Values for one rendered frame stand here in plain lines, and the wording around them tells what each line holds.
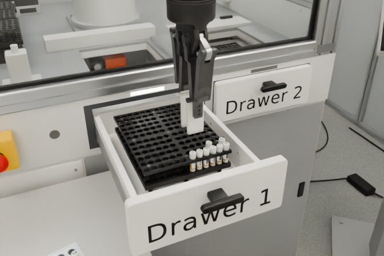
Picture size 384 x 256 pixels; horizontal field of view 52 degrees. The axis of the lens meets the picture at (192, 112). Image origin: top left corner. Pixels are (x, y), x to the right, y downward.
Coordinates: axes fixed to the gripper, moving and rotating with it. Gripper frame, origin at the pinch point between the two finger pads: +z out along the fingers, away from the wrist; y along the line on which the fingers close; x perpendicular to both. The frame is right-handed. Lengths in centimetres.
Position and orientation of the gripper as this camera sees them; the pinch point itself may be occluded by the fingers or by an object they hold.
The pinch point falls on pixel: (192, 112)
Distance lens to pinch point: 68.4
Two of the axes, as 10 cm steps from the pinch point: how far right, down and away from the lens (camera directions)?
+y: -4.1, -4.4, 8.0
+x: -9.1, 2.1, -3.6
